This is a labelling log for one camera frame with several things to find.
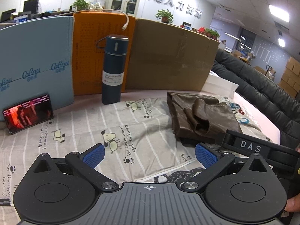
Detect person's right hand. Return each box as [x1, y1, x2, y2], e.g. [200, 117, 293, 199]
[285, 194, 300, 213]

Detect brown satin garment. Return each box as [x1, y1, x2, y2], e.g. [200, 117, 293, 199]
[167, 92, 242, 144]

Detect printed grey bed sheet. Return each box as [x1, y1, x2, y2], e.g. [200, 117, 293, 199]
[0, 90, 281, 225]

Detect black leather sofa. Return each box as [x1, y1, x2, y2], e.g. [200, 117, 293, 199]
[212, 49, 300, 149]

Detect stacked cardboard boxes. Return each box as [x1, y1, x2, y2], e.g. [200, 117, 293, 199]
[278, 57, 300, 98]

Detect black smartphone showing video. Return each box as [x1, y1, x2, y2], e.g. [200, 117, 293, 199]
[2, 94, 54, 134]

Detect white foam box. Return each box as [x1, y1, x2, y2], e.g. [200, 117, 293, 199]
[202, 71, 239, 99]

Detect brown cardboard panel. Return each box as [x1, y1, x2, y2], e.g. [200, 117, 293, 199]
[125, 19, 219, 92]

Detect light blue foam board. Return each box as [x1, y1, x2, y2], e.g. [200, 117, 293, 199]
[0, 15, 76, 122]

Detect dark blue vacuum bottle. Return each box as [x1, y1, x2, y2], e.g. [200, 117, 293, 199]
[96, 34, 129, 105]

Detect potted green plant right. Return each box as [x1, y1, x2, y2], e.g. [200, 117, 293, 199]
[204, 28, 220, 41]

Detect potted green plant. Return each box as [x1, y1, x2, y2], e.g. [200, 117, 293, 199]
[72, 0, 90, 11]
[204, 28, 220, 41]
[155, 9, 173, 24]

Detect orange cardboard panel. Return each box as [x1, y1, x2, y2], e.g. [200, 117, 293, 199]
[72, 12, 136, 95]

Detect potted green plant middle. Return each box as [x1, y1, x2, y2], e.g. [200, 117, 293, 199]
[155, 9, 173, 24]

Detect potted green plant left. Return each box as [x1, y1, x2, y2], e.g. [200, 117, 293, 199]
[72, 0, 90, 11]

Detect black computer monitor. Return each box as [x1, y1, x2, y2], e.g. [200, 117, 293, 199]
[23, 0, 39, 14]

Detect white charging cable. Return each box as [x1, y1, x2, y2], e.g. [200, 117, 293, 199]
[75, 9, 130, 32]

